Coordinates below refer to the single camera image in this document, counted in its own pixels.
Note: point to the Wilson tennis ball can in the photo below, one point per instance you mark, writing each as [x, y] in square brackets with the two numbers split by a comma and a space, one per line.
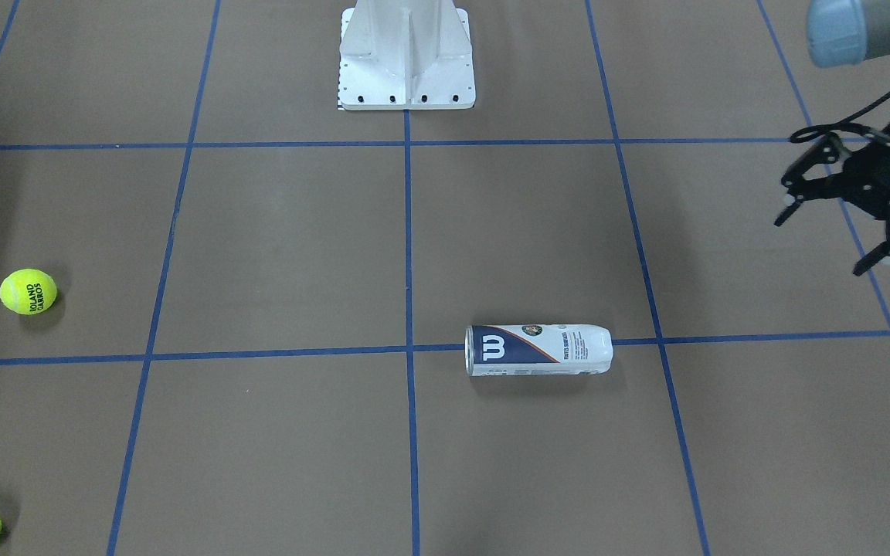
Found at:
[537, 350]

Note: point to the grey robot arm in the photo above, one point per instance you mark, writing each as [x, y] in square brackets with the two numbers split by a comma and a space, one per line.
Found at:
[846, 160]

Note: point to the tennis ball with Roland Garros print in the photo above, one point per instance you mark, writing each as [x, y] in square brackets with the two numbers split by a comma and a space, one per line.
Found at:
[28, 291]

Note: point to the white metal mount base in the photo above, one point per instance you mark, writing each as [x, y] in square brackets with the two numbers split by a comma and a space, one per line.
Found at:
[405, 55]

